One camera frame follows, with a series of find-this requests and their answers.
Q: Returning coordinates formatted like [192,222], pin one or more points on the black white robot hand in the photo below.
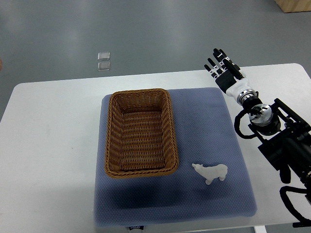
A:
[228,76]

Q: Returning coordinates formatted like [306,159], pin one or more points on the white bear figurine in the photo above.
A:
[211,172]

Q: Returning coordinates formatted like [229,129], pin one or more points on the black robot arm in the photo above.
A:
[285,142]

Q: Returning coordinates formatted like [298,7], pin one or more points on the brown wicker basket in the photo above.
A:
[140,135]

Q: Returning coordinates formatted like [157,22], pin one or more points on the blue quilted mat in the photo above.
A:
[205,135]

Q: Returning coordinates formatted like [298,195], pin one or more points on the wooden box corner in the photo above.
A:
[294,6]

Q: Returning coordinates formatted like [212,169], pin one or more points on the lower clear floor plate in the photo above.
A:
[103,66]

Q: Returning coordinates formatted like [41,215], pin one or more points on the clear floor plate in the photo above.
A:
[103,66]
[103,56]

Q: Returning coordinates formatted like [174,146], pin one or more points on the upper clear floor plate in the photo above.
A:
[103,56]

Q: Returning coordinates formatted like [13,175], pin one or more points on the white table leg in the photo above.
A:
[260,229]

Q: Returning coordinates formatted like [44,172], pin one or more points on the black table control panel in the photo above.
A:
[301,224]

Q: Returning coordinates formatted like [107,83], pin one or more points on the black mat label tag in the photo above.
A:
[136,228]

